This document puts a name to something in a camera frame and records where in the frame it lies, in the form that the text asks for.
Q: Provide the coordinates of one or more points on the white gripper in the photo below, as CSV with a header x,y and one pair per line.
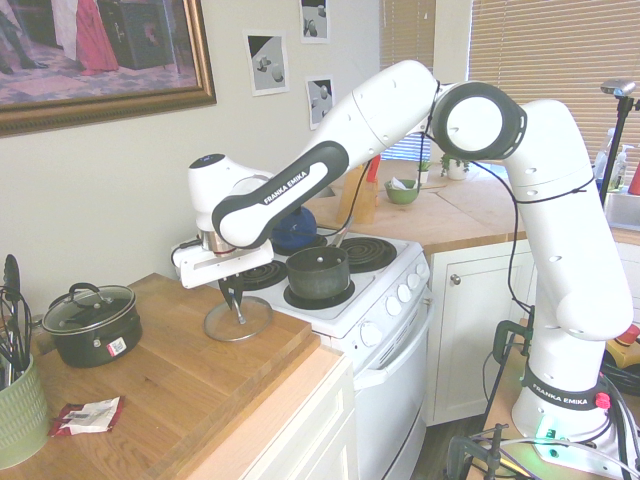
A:
x,y
225,267

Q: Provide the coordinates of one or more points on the round glass pot lid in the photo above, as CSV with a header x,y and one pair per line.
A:
x,y
220,325

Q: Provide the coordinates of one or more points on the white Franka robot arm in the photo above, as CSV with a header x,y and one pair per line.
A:
x,y
560,200

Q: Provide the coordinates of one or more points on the black cooking pot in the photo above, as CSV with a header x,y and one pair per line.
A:
x,y
100,347

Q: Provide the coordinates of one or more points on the plant in white pot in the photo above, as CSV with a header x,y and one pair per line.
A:
x,y
456,167

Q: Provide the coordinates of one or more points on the thick wooden butcher block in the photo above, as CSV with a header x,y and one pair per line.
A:
x,y
200,360

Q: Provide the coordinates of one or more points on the dark green saucepan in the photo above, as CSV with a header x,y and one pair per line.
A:
x,y
317,280

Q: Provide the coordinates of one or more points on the large black coil burner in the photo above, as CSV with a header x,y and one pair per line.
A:
x,y
370,252

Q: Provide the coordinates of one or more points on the white stove knob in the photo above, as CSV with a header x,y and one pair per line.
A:
x,y
404,292
414,281
371,334
393,306
423,269

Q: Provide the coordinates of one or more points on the wooden knife block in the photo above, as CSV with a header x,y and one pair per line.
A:
x,y
362,205

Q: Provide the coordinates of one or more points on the white drawer cabinet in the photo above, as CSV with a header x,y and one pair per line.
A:
x,y
310,430

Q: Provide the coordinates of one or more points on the white electric stove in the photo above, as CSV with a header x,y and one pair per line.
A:
x,y
390,400

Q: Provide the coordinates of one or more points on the green ceramic bowl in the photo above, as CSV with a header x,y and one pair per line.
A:
x,y
402,196

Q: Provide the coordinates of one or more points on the red white packet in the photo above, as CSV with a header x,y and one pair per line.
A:
x,y
85,417

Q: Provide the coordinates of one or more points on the white cloth in bowl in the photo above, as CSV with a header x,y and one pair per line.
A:
x,y
400,183

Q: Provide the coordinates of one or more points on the grey photo print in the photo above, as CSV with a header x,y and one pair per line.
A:
x,y
320,102
315,20
266,62

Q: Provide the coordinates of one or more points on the silver cabinet knob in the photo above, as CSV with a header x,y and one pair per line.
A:
x,y
455,279

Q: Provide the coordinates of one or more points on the small potted plant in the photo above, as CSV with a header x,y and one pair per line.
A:
x,y
424,170

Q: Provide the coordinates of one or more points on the white cabinet with knob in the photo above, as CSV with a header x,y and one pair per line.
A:
x,y
475,350

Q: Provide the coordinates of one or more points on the green ribbed utensil holder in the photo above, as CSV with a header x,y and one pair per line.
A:
x,y
20,415

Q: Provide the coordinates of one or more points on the green table clamp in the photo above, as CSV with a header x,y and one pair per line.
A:
x,y
505,335

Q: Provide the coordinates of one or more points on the gold framed painting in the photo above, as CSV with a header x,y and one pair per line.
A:
x,y
100,50

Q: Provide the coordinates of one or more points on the black table clamp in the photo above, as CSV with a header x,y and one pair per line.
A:
x,y
467,452

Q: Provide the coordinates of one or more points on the narrow wooden window blind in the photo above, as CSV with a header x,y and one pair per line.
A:
x,y
405,30

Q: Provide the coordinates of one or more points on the clear spray bottle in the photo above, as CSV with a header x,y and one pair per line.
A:
x,y
602,165

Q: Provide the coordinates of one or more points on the wide wooden window blind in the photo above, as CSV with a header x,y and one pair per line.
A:
x,y
550,50

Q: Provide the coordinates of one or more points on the red emergency stop button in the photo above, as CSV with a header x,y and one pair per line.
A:
x,y
631,334

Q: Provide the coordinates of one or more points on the clear soap pump bottle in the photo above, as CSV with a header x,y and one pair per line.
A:
x,y
621,170

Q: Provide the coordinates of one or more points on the black camera stand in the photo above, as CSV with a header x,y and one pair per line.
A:
x,y
617,140

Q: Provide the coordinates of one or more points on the grey exterior camera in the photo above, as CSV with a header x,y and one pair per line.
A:
x,y
618,88

